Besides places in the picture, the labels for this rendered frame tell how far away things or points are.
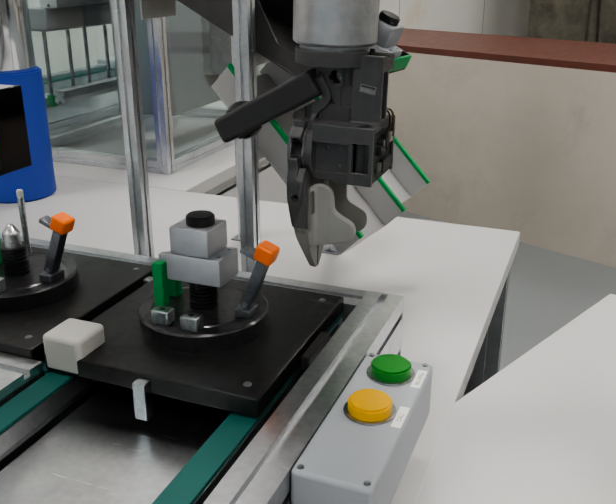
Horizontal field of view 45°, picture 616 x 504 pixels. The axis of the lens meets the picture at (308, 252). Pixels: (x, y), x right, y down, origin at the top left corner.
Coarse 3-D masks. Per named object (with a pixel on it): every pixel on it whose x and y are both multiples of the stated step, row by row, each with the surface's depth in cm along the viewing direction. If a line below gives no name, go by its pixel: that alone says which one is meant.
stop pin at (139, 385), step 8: (136, 384) 71; (144, 384) 71; (136, 392) 71; (144, 392) 71; (136, 400) 71; (144, 400) 71; (136, 408) 72; (144, 408) 71; (152, 408) 73; (136, 416) 72; (144, 416) 72
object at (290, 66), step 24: (192, 0) 95; (216, 0) 93; (264, 0) 104; (288, 0) 102; (216, 24) 94; (264, 24) 91; (288, 24) 103; (264, 48) 92; (288, 48) 97; (288, 72) 91
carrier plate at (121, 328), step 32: (288, 288) 90; (96, 320) 82; (128, 320) 82; (288, 320) 82; (320, 320) 82; (96, 352) 76; (128, 352) 76; (160, 352) 76; (224, 352) 76; (256, 352) 76; (288, 352) 76; (128, 384) 73; (160, 384) 71; (192, 384) 70; (224, 384) 70; (256, 384) 70; (256, 416) 68
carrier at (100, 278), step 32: (0, 256) 92; (32, 256) 95; (64, 256) 95; (0, 288) 84; (32, 288) 86; (64, 288) 88; (96, 288) 90; (128, 288) 91; (0, 320) 82; (32, 320) 82; (64, 320) 82; (32, 352) 77
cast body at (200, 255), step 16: (176, 224) 77; (192, 224) 76; (208, 224) 77; (224, 224) 79; (176, 240) 77; (192, 240) 76; (208, 240) 76; (224, 240) 79; (160, 256) 81; (176, 256) 78; (192, 256) 77; (208, 256) 76; (224, 256) 77; (176, 272) 78; (192, 272) 78; (208, 272) 77; (224, 272) 77
